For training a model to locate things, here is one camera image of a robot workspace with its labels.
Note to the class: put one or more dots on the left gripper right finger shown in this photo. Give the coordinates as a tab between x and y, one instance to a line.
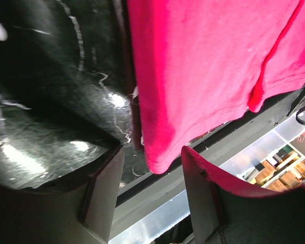
226	209

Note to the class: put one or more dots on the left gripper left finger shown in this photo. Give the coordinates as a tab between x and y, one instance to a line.
76	208

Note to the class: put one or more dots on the magenta pink t shirt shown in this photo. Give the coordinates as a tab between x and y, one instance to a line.
200	64

